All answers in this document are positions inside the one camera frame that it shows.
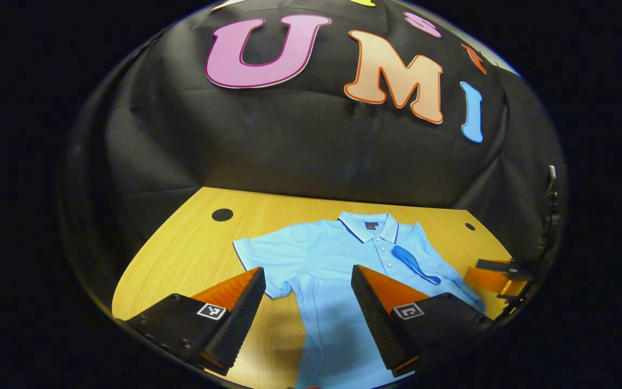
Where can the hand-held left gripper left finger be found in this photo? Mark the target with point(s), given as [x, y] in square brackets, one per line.
[241, 324]

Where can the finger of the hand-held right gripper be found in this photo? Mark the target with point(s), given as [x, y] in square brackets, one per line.
[486, 280]

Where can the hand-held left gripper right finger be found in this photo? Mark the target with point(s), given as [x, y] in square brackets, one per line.
[378, 324]

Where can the light blue polo T-shirt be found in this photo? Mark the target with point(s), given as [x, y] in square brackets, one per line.
[332, 259]

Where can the black backdrop cloth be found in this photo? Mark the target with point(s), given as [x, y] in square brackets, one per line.
[300, 146]

